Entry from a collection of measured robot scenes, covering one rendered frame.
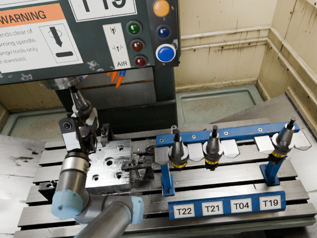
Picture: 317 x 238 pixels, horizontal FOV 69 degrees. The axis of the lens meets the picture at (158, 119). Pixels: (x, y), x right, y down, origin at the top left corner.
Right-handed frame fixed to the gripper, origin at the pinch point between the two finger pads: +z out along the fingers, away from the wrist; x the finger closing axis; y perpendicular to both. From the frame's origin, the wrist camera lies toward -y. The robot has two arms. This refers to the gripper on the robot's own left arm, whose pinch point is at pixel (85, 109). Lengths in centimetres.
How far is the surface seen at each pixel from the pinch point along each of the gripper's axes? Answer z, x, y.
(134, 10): -21, 25, -40
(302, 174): -8, 88, 50
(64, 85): -8.5, 2.0, -17.8
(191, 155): -17.9, 34.7, 8.2
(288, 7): 67, 100, 4
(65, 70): -21.4, 10.3, -30.7
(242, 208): -25, 53, 37
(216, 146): -18.2, 42.1, 4.2
